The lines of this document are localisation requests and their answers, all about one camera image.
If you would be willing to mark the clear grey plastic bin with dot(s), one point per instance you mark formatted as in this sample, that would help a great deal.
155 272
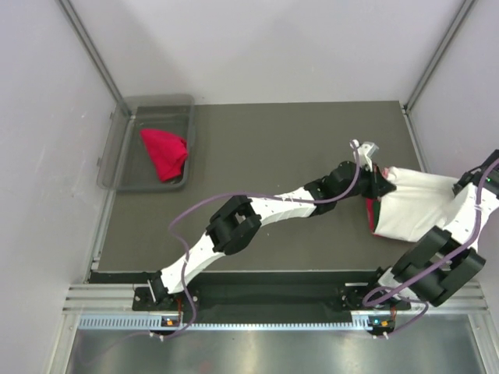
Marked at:
125 164

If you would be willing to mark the aluminium frame post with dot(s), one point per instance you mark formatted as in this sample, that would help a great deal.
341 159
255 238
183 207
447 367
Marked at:
450 33
70 13

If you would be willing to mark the right aluminium frame post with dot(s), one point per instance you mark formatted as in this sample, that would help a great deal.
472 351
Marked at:
450 33

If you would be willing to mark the crimson red t-shirt in bin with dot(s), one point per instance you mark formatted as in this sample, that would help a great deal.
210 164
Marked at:
167 151

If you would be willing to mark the white and green t-shirt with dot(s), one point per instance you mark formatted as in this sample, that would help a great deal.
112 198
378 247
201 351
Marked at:
421 202

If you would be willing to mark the left aluminium frame post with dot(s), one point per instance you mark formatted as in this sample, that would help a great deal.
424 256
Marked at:
70 13

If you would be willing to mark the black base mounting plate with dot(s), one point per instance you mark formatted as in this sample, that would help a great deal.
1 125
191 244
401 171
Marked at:
323 294

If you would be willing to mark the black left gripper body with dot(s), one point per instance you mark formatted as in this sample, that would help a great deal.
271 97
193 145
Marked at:
366 185

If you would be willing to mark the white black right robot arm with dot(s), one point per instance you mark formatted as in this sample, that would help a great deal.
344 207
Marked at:
445 259

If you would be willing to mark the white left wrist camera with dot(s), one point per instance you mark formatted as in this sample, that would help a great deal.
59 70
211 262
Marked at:
363 153

